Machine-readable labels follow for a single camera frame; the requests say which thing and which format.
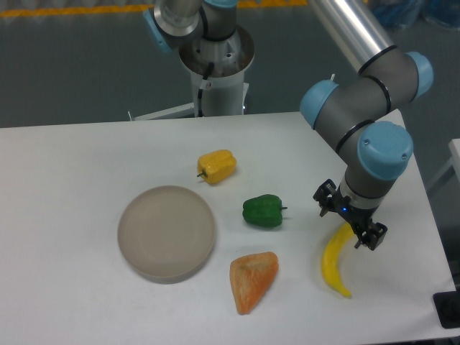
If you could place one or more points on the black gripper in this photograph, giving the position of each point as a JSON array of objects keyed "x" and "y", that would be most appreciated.
[{"x": 370, "y": 234}]

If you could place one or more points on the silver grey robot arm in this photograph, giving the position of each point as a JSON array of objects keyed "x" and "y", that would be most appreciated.
[{"x": 350, "y": 119}]

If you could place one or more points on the green bell pepper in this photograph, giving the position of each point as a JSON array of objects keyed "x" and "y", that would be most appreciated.
[{"x": 264, "y": 211}]

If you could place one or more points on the yellow bell pepper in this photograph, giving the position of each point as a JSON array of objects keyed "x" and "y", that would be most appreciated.
[{"x": 216, "y": 166}]

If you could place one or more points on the yellow banana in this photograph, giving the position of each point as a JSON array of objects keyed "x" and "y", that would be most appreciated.
[{"x": 330, "y": 260}]

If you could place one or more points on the orange triangular bread slice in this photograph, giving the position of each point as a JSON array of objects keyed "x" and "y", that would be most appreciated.
[{"x": 251, "y": 276}]

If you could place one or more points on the white furniture at right edge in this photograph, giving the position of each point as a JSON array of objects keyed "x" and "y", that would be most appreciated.
[{"x": 446, "y": 172}]

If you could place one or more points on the black device at table edge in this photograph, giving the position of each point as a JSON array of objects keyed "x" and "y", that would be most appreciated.
[{"x": 447, "y": 308}]

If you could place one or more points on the beige round plate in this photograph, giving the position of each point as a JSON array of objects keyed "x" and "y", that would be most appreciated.
[{"x": 166, "y": 234}]

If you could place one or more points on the blue plastic bags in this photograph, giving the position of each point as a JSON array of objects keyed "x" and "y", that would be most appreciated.
[{"x": 403, "y": 14}]

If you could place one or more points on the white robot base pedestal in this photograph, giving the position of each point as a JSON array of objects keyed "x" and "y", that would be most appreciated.
[{"x": 217, "y": 71}]

